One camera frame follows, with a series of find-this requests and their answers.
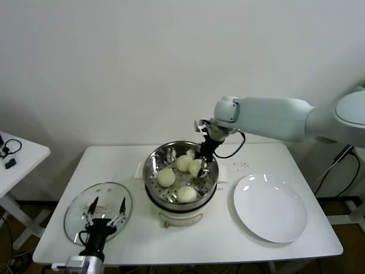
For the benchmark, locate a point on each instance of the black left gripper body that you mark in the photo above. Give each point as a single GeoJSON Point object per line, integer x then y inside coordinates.
{"type": "Point", "coordinates": [98, 231]}

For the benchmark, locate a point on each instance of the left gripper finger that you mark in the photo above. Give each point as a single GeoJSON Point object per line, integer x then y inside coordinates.
{"type": "Point", "coordinates": [93, 207]}
{"type": "Point", "coordinates": [123, 208]}

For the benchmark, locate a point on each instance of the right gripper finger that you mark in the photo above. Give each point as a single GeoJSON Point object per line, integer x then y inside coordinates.
{"type": "Point", "coordinates": [205, 168]}
{"type": "Point", "coordinates": [198, 151]}

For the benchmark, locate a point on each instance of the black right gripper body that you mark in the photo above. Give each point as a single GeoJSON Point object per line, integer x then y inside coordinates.
{"type": "Point", "coordinates": [208, 148]}

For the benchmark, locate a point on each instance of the white steamed baozi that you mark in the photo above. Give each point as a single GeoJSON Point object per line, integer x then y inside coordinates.
{"type": "Point", "coordinates": [195, 168]}
{"type": "Point", "coordinates": [166, 177]}
{"type": "Point", "coordinates": [183, 164]}
{"type": "Point", "coordinates": [186, 194]}

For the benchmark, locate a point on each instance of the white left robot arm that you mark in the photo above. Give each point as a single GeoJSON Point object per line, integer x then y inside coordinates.
{"type": "Point", "coordinates": [95, 265]}

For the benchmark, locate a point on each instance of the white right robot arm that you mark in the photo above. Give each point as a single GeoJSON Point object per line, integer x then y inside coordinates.
{"type": "Point", "coordinates": [271, 117]}

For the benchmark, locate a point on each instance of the perforated steel steamer basket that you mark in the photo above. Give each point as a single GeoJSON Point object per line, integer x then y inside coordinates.
{"type": "Point", "coordinates": [151, 171]}

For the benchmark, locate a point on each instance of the round glass pot lid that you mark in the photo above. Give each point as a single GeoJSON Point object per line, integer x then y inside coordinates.
{"type": "Point", "coordinates": [114, 197]}

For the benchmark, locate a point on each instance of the white rectangular work table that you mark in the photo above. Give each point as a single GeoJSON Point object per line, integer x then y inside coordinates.
{"type": "Point", "coordinates": [114, 162]}

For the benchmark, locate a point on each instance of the white electric cooker base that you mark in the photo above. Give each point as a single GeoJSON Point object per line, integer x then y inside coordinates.
{"type": "Point", "coordinates": [179, 218]}

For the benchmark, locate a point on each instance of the large white round plate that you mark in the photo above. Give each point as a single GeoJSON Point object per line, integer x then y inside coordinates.
{"type": "Point", "coordinates": [268, 208]}

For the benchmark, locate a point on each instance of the small white side table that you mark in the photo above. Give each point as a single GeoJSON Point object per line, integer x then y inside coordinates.
{"type": "Point", "coordinates": [28, 154]}

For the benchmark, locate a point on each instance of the small black box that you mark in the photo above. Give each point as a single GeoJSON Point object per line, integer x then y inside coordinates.
{"type": "Point", "coordinates": [11, 164]}

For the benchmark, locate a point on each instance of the pale green appliance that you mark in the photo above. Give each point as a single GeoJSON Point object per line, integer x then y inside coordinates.
{"type": "Point", "coordinates": [361, 86]}

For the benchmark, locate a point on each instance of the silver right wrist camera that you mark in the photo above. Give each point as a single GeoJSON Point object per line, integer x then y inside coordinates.
{"type": "Point", "coordinates": [200, 127]}

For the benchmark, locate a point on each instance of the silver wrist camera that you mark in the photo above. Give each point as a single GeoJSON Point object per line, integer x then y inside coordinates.
{"type": "Point", "coordinates": [77, 262]}
{"type": "Point", "coordinates": [200, 127]}

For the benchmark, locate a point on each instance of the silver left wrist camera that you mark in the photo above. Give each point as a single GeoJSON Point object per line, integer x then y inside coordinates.
{"type": "Point", "coordinates": [77, 262]}

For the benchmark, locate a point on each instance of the white stand frame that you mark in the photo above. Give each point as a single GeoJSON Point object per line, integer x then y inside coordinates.
{"type": "Point", "coordinates": [353, 211]}

